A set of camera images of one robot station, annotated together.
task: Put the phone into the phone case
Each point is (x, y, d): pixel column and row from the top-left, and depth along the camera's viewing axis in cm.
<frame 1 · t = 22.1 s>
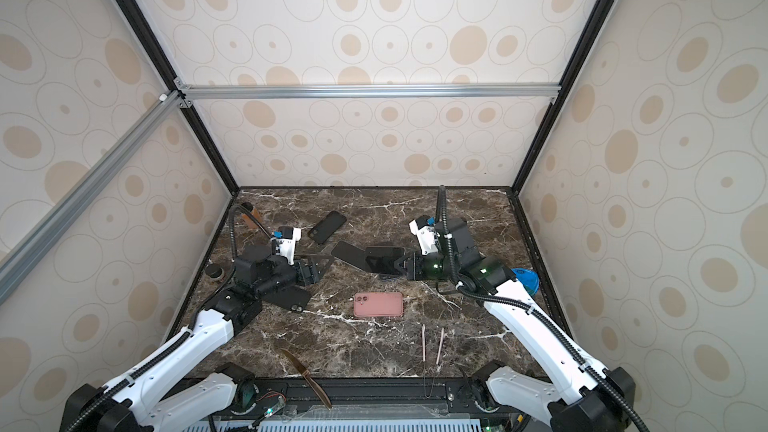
left hand: (331, 257, 76), fingers open
right hand: (397, 264, 72), fingers closed
pink phone case: (378, 304, 92), on the table
purple-edged phone: (381, 263, 89), point 10 cm above the table
silver-edged phone: (350, 254, 103), on the table
black phone case far: (327, 227, 111), on the table
orange bottle: (252, 226, 109), on the table
dark jar with lid: (216, 272, 88), point 10 cm above the table
right pink chopstick: (441, 343, 83), on the table

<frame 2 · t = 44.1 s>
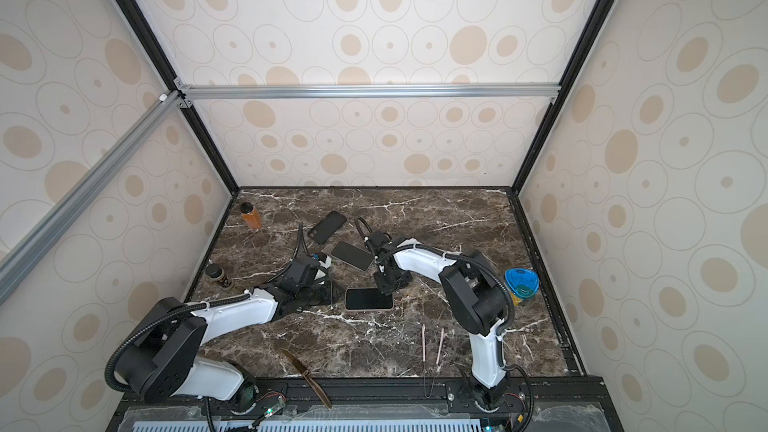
left hand: (350, 288, 87), fingers open
right hand: (390, 288, 93), fingers open
purple-edged phone: (368, 299, 91), on the table
the other named things where they were.

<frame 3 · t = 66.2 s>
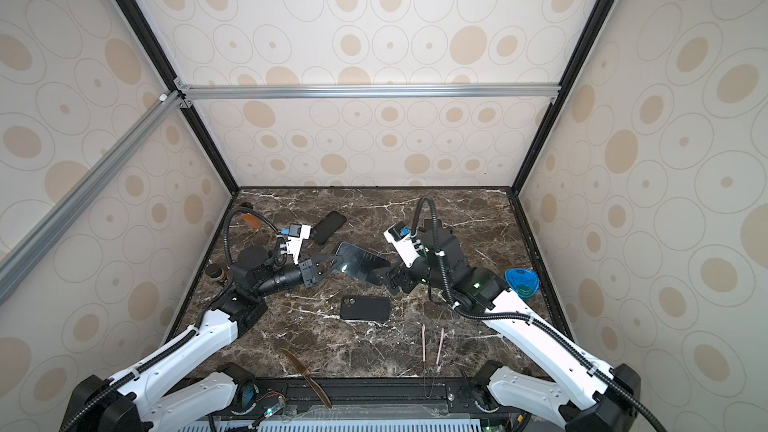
left hand: (344, 263, 68), fingers closed
right hand: (388, 260, 71), fingers open
blue-edged phone: (360, 269, 74), point 22 cm above the table
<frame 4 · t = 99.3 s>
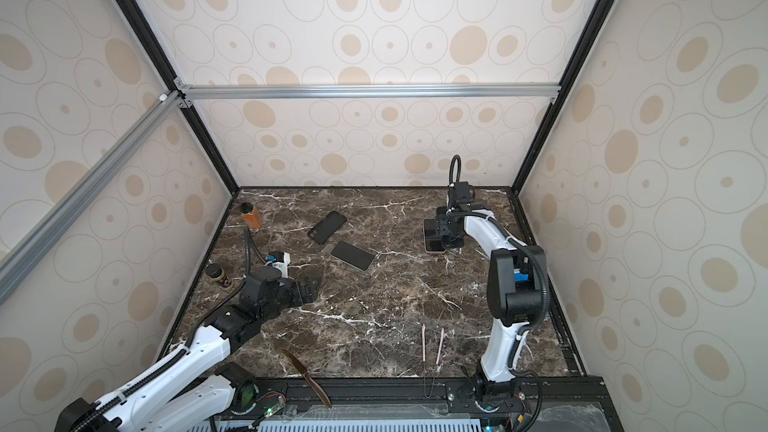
left hand: (315, 279, 81), fingers open
right hand: (452, 224, 98), fingers open
